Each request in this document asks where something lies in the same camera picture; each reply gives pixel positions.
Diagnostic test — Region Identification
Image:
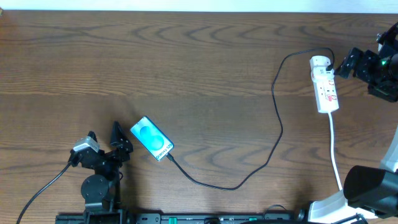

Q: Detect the blue screen Galaxy smartphone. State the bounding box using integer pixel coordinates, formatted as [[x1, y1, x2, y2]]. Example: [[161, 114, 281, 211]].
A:
[[130, 116, 174, 161]]

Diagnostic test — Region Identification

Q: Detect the black USB charging cable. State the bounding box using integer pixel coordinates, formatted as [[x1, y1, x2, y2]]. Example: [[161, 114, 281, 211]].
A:
[[166, 47, 336, 191]]

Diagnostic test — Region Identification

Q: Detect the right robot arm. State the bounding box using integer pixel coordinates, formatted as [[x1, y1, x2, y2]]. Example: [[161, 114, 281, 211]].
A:
[[304, 25, 397, 223]]

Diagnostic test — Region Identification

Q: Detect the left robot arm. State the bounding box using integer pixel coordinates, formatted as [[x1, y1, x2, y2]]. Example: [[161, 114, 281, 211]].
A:
[[68, 121, 134, 223]]

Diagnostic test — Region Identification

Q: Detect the white power strip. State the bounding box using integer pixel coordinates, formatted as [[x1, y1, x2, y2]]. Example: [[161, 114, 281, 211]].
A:
[[311, 67, 339, 114]]

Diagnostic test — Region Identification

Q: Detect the white USB wall charger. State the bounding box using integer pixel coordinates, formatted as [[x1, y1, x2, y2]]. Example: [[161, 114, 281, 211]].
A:
[[310, 55, 333, 74]]

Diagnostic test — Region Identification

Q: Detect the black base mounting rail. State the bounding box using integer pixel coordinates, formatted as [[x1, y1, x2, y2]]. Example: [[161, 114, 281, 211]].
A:
[[55, 206, 308, 224]]

